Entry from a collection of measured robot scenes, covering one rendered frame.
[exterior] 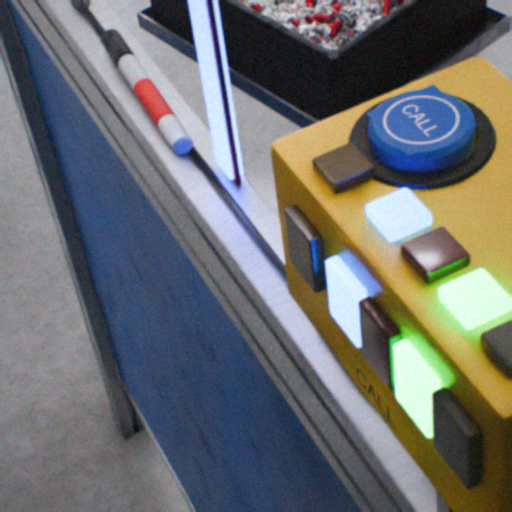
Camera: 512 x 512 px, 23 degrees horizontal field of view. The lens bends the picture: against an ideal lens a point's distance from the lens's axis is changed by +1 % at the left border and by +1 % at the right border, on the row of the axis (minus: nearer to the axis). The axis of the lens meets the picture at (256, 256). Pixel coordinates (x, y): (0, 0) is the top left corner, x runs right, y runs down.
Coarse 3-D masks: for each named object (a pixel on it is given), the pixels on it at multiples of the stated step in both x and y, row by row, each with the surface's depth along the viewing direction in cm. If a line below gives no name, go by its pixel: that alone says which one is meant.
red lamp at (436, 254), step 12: (444, 228) 44; (420, 240) 43; (432, 240) 43; (444, 240) 43; (456, 240) 43; (408, 252) 43; (420, 252) 43; (432, 252) 43; (444, 252) 43; (456, 252) 43; (420, 264) 43; (432, 264) 42; (444, 264) 42; (456, 264) 43; (468, 264) 43; (420, 276) 43; (432, 276) 42; (444, 276) 43
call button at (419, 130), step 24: (408, 96) 48; (432, 96) 48; (384, 120) 47; (408, 120) 47; (432, 120) 47; (456, 120) 47; (384, 144) 47; (408, 144) 46; (432, 144) 46; (456, 144) 46; (408, 168) 46; (432, 168) 46
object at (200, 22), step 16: (192, 0) 70; (192, 16) 72; (208, 32) 71; (208, 48) 71; (208, 64) 73; (208, 80) 74; (208, 96) 75; (208, 112) 77; (224, 128) 76; (224, 144) 76; (224, 160) 78
